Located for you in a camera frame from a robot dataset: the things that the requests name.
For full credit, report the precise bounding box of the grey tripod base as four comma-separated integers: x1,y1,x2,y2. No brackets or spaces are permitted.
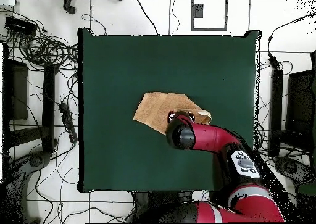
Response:
0,151,54,224
272,156,316,193

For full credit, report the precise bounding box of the grey square frame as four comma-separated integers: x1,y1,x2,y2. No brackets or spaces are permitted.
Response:
191,0,228,32

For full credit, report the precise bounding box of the green round object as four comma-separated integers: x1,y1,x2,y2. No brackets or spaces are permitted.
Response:
297,181,316,197

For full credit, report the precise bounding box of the dark green tablecloth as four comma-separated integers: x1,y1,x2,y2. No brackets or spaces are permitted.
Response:
76,27,262,193

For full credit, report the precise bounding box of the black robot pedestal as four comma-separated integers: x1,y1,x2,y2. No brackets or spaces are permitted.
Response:
131,191,198,223

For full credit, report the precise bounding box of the black power strip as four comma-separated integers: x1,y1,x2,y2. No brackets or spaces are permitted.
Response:
58,102,79,144

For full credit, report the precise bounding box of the black cable tangle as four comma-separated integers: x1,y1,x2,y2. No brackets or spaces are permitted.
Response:
0,7,80,72

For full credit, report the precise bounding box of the black rectangular box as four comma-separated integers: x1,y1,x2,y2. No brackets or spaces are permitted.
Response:
4,16,38,36

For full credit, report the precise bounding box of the black cable with connector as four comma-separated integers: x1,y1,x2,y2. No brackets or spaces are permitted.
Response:
267,11,316,70

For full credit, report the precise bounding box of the orange terry towel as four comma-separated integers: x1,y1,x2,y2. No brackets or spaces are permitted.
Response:
132,91,212,136

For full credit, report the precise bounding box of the long black cable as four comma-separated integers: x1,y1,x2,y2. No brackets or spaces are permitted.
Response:
136,0,161,36

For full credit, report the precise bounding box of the black metal frame stand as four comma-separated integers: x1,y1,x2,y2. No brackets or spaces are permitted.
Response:
268,51,316,158
2,43,59,160

